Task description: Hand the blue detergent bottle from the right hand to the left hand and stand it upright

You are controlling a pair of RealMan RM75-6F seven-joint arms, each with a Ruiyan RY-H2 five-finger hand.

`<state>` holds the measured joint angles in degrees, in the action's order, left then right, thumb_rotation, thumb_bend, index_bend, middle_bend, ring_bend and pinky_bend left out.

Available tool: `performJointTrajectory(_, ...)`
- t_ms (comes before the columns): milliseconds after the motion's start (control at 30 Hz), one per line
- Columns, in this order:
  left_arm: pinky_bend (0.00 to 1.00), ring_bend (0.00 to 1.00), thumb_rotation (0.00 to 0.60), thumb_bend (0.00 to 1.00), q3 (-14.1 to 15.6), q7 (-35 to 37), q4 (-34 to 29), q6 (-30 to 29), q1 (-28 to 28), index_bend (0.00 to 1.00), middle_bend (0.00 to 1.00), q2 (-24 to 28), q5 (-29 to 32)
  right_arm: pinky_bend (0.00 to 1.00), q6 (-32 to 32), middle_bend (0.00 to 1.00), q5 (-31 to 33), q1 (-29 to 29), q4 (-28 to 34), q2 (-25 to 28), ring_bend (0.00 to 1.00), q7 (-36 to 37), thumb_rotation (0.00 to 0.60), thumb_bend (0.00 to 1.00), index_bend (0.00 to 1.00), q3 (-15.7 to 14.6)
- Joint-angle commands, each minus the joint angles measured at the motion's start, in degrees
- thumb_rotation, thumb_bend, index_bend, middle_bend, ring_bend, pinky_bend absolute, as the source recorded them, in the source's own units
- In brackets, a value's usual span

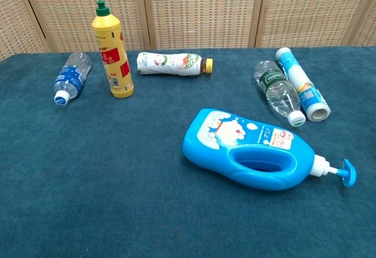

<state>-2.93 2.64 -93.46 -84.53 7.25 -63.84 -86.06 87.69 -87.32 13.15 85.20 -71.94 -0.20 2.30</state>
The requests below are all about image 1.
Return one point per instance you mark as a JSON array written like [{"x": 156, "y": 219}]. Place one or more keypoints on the white blue tube can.
[{"x": 302, "y": 84}]

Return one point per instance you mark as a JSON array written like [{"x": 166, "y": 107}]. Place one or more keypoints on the blue detergent jug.
[{"x": 205, "y": 146}]

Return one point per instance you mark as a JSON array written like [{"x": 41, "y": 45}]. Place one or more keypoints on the white label drink bottle yellow cap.
[{"x": 167, "y": 64}]

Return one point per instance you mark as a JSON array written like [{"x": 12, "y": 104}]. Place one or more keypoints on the clear water bottle green label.
[{"x": 276, "y": 87}]

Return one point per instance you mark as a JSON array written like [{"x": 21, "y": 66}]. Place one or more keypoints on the yellow bottle green cap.
[{"x": 113, "y": 46}]

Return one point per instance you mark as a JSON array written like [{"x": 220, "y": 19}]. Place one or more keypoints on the woven wooden folding screen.
[{"x": 199, "y": 11}]

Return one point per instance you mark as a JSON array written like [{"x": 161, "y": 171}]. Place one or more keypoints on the dark blue carpet table cover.
[{"x": 117, "y": 181}]

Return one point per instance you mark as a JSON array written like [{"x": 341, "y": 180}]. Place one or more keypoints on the clear water bottle blue label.
[{"x": 70, "y": 77}]

